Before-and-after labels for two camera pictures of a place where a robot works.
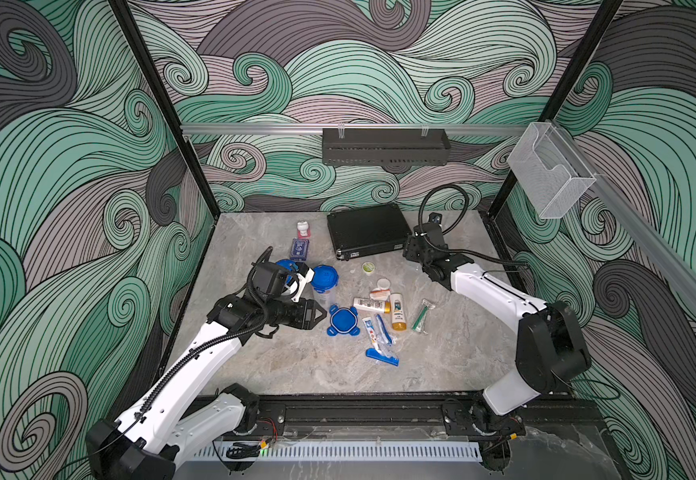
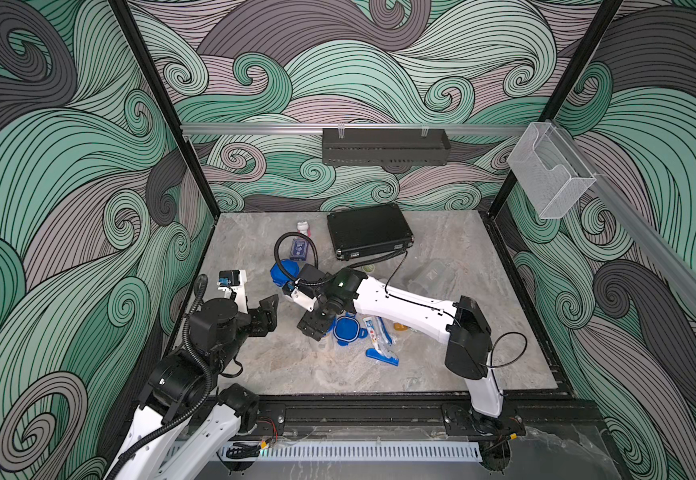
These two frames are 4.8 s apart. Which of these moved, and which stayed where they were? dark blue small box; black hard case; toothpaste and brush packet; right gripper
Moved: right gripper
Stayed: dark blue small box; toothpaste and brush packet; black hard case
